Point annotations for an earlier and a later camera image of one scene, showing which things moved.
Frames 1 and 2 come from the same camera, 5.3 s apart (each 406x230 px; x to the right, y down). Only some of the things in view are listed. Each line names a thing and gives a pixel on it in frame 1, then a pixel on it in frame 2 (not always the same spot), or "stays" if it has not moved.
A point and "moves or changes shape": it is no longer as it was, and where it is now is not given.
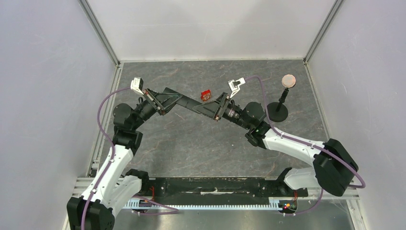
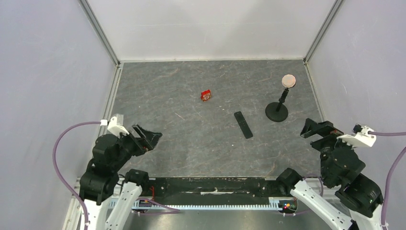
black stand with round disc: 278,112 stays
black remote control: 187,102 moves or changes shape
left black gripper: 164,101 -> 142,143
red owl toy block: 206,95 stays
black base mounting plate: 230,189 stays
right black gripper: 221,106 -> 321,136
